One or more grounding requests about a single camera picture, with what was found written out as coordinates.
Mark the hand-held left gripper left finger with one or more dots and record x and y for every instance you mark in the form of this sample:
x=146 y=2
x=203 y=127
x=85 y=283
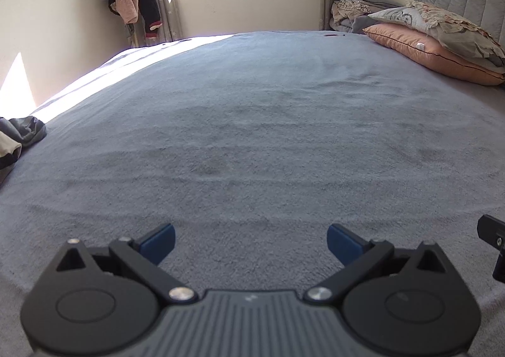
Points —
x=158 y=240

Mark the cream crumpled garment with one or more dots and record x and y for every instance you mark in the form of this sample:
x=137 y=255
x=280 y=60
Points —
x=8 y=146

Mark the grey printed pillow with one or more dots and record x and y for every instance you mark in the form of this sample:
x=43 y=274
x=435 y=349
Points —
x=398 y=18

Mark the pink pillow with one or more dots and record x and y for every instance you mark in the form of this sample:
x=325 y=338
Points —
x=410 y=47

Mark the grey crumpled garment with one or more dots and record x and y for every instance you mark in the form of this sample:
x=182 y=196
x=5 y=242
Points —
x=27 y=130

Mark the black crumpled garment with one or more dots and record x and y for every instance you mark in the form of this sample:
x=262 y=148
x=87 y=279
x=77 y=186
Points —
x=6 y=166

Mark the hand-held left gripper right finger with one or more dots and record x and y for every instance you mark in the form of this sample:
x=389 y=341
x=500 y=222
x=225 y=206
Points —
x=345 y=242

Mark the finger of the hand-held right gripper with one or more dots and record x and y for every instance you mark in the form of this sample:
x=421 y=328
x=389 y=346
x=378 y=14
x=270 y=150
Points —
x=491 y=231

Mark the coat stand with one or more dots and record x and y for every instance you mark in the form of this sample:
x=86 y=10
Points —
x=133 y=35

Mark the bed with grey sheet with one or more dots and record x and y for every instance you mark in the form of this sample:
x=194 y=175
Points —
x=252 y=124

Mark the pink hanging garment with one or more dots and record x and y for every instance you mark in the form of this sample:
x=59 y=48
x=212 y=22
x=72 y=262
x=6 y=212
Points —
x=128 y=6

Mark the beige ruffled cloth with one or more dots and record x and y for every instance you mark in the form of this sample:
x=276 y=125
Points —
x=349 y=10

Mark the grey folded quilt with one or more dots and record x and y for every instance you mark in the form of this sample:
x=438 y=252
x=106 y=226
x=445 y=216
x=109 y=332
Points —
x=359 y=24

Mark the floral ruffled cloth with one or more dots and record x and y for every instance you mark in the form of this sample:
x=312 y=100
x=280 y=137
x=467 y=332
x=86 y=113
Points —
x=453 y=29

